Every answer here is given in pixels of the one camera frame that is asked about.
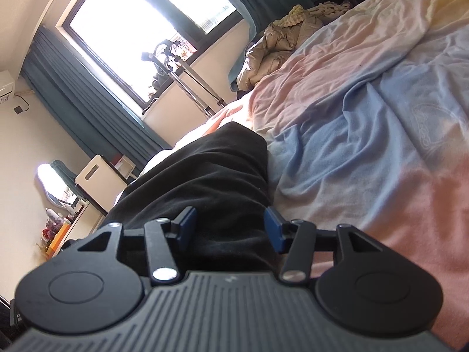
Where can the cream knit blanket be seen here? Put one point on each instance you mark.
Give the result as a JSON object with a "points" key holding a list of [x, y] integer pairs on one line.
{"points": [[296, 13]]}

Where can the white chair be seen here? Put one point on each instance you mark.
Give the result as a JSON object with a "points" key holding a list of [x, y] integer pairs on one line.
{"points": [[95, 176]]}

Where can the white dresser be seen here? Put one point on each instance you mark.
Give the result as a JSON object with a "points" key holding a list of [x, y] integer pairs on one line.
{"points": [[84, 220]]}

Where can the garment steamer stand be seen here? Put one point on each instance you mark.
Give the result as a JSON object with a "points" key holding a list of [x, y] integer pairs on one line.
{"points": [[198, 80]]}

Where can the lit vanity mirror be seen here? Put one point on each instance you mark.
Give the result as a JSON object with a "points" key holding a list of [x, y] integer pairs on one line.
{"points": [[44, 176]]}

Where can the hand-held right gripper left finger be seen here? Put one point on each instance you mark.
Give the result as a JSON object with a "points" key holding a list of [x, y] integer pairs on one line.
{"points": [[188, 220]]}

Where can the dark framed window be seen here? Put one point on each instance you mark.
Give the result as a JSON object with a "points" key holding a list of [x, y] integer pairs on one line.
{"points": [[128, 25]]}

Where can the white air conditioner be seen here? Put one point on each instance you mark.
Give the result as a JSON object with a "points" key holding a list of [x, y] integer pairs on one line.
{"points": [[6, 84]]}

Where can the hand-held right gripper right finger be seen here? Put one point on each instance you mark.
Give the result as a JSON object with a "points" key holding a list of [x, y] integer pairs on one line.
{"points": [[274, 227]]}

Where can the pastel bed sheet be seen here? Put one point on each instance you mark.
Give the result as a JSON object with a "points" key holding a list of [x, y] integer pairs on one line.
{"points": [[366, 117]]}

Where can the black cotton garment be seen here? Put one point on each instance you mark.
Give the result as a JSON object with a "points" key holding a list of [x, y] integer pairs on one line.
{"points": [[212, 172]]}

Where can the orange box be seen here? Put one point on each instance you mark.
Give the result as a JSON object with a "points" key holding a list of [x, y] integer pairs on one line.
{"points": [[58, 238]]}

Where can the white side cart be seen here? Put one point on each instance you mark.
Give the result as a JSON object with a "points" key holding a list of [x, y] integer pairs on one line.
{"points": [[126, 165]]}

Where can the beige down jacket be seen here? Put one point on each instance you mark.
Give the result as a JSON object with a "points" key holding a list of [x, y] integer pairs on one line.
{"points": [[267, 51]]}

